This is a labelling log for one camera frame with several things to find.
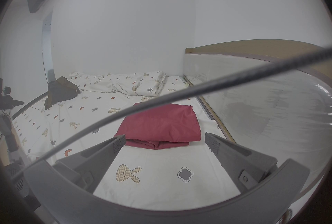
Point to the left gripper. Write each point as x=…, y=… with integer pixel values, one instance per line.
x=5, y=103

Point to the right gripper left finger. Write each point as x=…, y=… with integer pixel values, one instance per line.
x=98, y=163

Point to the white printed quilt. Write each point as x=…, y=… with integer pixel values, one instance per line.
x=116, y=82

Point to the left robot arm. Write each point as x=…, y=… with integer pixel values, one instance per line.
x=7, y=134

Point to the red shirt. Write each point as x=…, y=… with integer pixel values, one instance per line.
x=160, y=124

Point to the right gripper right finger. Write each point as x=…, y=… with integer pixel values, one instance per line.
x=241, y=163

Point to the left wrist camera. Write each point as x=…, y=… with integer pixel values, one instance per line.
x=7, y=91

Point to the grey garment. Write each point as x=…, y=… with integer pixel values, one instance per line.
x=57, y=97

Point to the bed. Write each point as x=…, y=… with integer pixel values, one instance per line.
x=155, y=178

